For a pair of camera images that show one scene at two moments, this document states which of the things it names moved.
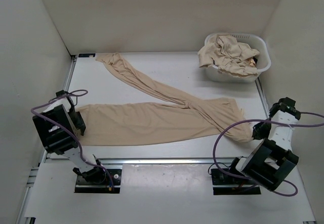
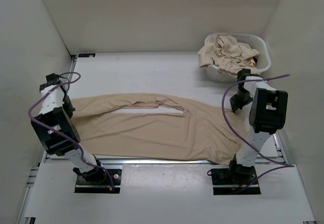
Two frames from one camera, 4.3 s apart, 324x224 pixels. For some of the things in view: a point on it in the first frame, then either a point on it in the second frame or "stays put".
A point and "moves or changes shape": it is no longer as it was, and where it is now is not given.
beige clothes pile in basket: (232, 58) stays put
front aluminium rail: (166, 161) stays put
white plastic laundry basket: (254, 41) stays put
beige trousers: (116, 124) moves or changes shape
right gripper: (258, 132) → (235, 104)
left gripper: (80, 124) → (70, 109)
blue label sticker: (85, 55) stays put
